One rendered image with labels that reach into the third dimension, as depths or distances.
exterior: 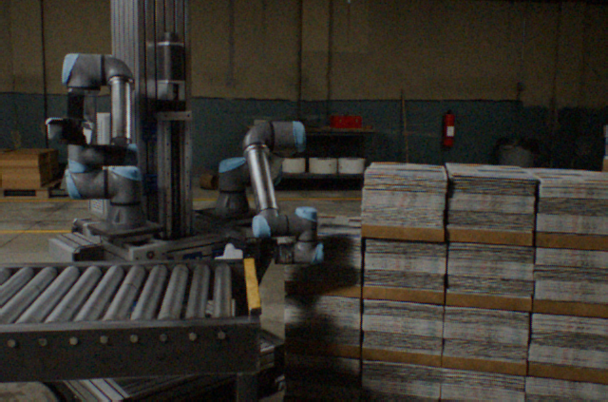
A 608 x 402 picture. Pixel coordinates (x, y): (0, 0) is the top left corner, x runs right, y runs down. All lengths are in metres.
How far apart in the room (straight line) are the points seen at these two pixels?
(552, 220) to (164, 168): 1.48
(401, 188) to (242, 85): 6.75
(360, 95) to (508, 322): 6.95
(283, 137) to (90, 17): 6.94
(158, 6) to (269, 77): 6.21
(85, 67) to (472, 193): 1.43
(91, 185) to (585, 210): 1.73
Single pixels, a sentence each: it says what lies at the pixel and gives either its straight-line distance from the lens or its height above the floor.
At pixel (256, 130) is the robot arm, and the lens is 2.13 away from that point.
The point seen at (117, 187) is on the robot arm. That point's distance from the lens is 2.27.
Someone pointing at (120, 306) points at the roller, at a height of 0.80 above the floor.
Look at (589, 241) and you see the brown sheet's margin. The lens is 2.15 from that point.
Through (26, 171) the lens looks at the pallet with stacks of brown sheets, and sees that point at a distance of 8.02.
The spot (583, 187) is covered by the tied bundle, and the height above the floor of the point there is 1.04.
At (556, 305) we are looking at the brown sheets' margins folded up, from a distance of 2.19.
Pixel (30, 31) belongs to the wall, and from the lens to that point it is 8.99.
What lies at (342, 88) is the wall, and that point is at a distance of 8.80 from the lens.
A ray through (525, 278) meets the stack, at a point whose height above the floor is 0.72.
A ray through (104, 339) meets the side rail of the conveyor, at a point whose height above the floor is 0.78.
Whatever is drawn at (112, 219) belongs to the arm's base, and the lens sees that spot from 2.30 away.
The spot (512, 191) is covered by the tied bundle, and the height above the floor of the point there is 1.02.
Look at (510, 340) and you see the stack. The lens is 2.20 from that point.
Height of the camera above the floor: 1.32
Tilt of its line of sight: 7 degrees down
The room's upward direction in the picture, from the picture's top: 1 degrees clockwise
